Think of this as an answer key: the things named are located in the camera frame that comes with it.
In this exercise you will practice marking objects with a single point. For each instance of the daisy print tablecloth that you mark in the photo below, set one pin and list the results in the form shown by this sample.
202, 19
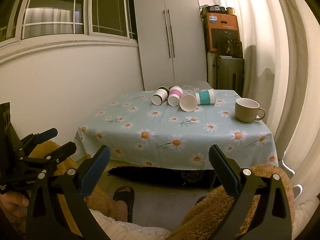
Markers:
138, 132

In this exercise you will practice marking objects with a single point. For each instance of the white tall cabinet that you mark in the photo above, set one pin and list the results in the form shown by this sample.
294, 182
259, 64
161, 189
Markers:
171, 42

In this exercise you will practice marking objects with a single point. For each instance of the cream curtain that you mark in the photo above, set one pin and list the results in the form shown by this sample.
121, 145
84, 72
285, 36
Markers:
281, 46

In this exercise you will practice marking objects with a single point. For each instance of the beige ceramic mug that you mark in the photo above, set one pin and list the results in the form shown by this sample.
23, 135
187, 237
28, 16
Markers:
248, 110

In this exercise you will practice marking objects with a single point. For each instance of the black device on box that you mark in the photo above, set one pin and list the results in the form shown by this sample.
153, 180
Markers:
212, 9

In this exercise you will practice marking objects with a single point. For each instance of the person's left hand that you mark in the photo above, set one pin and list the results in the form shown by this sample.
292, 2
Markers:
15, 203

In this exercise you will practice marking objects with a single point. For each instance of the black banded paper cup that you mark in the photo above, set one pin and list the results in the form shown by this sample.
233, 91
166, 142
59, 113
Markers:
160, 96

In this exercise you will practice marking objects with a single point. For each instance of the small tin can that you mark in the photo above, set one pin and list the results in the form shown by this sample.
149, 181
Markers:
230, 11

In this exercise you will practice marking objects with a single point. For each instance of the red banded paper cup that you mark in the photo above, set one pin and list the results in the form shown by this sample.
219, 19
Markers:
188, 102

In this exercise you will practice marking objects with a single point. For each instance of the pink banded paper cup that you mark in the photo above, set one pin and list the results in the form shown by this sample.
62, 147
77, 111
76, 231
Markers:
175, 94

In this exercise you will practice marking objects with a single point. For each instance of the grey storage unit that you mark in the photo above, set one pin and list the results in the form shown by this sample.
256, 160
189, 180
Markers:
225, 72

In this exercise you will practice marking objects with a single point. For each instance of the teal banded paper cup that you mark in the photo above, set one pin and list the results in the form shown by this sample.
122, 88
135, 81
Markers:
206, 97

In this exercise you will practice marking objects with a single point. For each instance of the clear glass tumbler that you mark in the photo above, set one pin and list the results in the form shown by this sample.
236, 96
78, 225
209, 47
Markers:
190, 89

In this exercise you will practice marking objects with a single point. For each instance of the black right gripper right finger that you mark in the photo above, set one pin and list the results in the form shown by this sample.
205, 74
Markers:
272, 218

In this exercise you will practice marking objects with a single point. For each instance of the orange cardboard box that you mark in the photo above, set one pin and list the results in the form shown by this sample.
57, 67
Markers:
221, 32

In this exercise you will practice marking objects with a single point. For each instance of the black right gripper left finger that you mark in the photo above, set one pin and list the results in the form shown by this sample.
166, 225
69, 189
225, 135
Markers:
57, 209

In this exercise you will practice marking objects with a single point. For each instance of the white framed window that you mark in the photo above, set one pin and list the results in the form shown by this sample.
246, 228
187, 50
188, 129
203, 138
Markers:
32, 25

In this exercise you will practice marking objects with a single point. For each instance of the black sandal on foot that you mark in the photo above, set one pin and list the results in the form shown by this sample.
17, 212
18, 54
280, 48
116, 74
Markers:
124, 198

